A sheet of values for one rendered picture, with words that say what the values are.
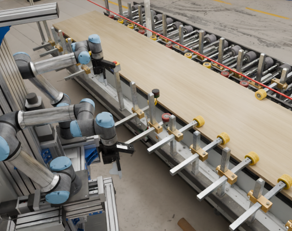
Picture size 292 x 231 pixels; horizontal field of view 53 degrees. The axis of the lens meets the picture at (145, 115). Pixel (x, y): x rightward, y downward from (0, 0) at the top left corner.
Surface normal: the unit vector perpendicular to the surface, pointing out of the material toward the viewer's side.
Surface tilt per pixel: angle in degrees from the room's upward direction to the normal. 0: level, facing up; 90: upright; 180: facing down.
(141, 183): 0
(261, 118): 0
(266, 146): 0
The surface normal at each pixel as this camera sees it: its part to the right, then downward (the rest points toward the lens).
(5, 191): 0.19, 0.62
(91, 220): -0.08, -0.76
